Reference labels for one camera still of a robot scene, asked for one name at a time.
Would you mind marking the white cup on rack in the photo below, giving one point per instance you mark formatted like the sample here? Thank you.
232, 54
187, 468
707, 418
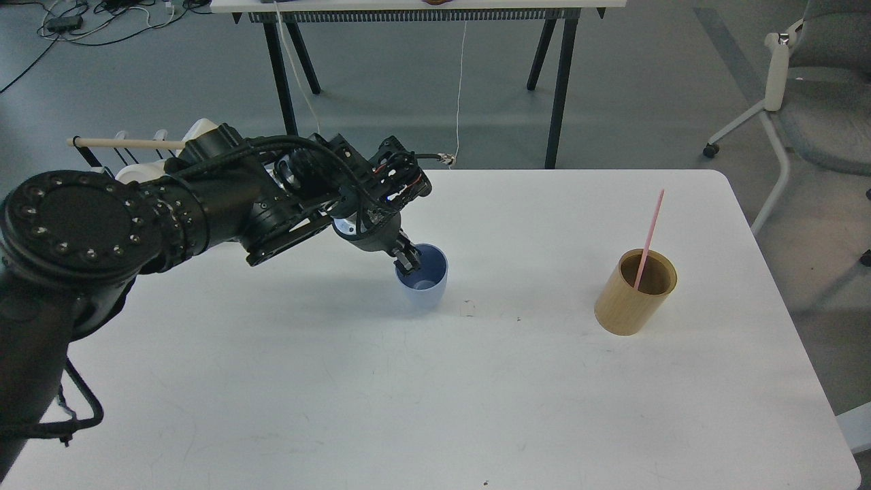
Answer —
199, 128

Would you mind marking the grey office chair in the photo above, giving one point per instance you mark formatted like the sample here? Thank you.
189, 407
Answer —
826, 122

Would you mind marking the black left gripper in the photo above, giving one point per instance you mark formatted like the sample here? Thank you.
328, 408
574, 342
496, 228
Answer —
384, 235

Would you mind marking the black wire cup rack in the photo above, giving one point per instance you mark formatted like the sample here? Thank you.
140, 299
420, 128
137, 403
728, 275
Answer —
108, 155

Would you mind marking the bamboo wooden cup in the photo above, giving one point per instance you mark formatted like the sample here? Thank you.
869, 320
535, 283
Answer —
623, 308

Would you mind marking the blue plastic cup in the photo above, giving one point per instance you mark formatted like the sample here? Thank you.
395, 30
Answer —
425, 287

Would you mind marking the background table black legs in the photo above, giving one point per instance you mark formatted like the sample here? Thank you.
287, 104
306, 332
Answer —
528, 88

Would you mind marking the white mug on rack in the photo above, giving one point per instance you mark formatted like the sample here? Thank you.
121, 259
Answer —
142, 172

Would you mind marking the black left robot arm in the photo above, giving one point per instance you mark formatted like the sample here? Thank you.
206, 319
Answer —
73, 243

